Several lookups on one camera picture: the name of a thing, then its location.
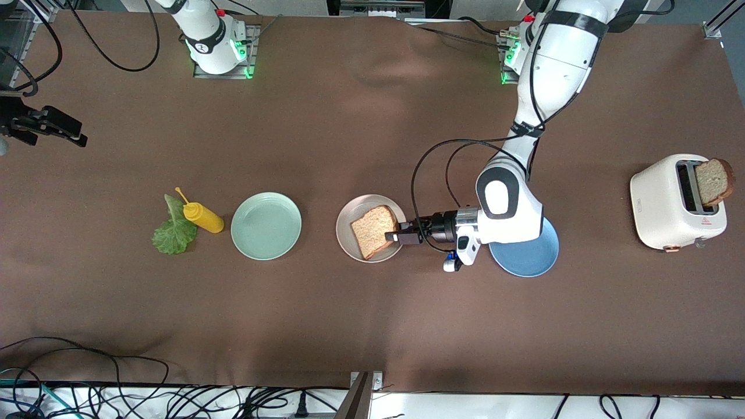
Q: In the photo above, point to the brown bread slice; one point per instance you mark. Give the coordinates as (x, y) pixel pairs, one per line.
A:
(713, 181)
(372, 233)

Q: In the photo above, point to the black box device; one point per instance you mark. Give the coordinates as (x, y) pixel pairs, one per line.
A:
(349, 7)

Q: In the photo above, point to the white toaster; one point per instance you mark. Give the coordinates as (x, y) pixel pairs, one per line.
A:
(657, 209)

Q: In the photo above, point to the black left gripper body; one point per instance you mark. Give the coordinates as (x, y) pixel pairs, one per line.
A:
(440, 227)

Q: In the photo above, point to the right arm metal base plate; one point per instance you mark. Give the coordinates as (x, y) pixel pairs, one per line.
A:
(221, 75)

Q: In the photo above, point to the green plate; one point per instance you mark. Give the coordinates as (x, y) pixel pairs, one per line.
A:
(266, 226)

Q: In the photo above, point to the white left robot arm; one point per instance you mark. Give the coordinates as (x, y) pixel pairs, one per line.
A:
(553, 64)

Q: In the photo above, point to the brown tablecloth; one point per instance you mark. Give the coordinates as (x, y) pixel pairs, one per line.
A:
(372, 320)

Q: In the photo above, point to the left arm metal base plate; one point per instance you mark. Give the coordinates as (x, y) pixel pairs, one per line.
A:
(507, 80)

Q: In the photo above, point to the beige plate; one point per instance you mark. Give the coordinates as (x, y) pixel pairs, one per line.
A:
(355, 209)

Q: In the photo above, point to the aluminium frame rail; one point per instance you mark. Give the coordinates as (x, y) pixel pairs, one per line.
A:
(43, 13)
(713, 29)

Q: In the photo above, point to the aluminium frame post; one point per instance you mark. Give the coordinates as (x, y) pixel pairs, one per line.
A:
(358, 401)

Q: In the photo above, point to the blue plate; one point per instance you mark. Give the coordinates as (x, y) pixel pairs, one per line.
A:
(524, 262)

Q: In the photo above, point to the black power plug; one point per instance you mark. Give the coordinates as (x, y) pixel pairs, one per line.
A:
(301, 406)

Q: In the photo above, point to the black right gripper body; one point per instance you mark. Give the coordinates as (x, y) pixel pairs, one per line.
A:
(17, 123)

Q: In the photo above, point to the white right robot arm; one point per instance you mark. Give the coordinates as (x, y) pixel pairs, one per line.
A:
(206, 35)

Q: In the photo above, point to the green lettuce leaf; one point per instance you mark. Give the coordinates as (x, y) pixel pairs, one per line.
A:
(174, 235)

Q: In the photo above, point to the yellow squeeze bottle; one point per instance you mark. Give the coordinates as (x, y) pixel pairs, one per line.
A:
(205, 217)

